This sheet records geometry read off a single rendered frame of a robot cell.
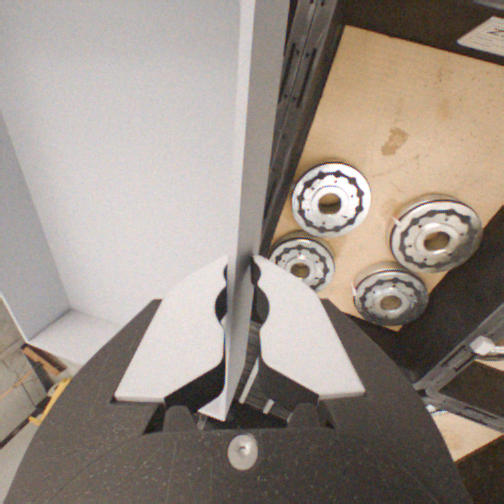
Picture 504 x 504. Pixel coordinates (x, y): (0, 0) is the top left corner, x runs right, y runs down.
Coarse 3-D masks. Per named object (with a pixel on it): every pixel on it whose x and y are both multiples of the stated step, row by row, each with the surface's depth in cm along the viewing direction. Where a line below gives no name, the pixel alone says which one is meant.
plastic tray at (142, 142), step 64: (0, 0) 13; (64, 0) 12; (128, 0) 12; (192, 0) 11; (256, 0) 7; (0, 64) 15; (64, 64) 14; (128, 64) 13; (192, 64) 12; (256, 64) 8; (0, 128) 17; (64, 128) 16; (128, 128) 15; (192, 128) 14; (256, 128) 10; (0, 192) 18; (64, 192) 18; (128, 192) 17; (192, 192) 15; (256, 192) 12; (0, 256) 19; (64, 256) 22; (128, 256) 20; (192, 256) 18; (64, 320) 24; (128, 320) 24
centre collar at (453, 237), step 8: (432, 224) 30; (440, 224) 29; (448, 224) 29; (424, 232) 30; (432, 232) 30; (448, 232) 30; (456, 232) 29; (416, 240) 31; (448, 240) 30; (456, 240) 30; (416, 248) 31; (424, 248) 31; (440, 248) 31; (448, 248) 30; (424, 256) 32; (432, 256) 31; (440, 256) 31
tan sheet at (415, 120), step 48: (384, 48) 26; (432, 48) 25; (336, 96) 29; (384, 96) 28; (432, 96) 27; (480, 96) 26; (336, 144) 32; (384, 144) 30; (432, 144) 29; (480, 144) 28; (384, 192) 33; (432, 192) 31; (480, 192) 30; (336, 240) 38; (384, 240) 36; (336, 288) 41; (432, 288) 37
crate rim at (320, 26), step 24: (336, 0) 18; (456, 0) 17; (480, 0) 16; (312, 24) 19; (312, 48) 20; (312, 72) 21; (288, 120) 23; (288, 144) 24; (264, 216) 29; (456, 360) 30
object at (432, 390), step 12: (492, 336) 28; (468, 360) 30; (444, 372) 32; (456, 372) 31; (432, 384) 33; (444, 384) 32; (432, 396) 34; (444, 396) 33; (468, 408) 33; (480, 408) 33; (492, 420) 33
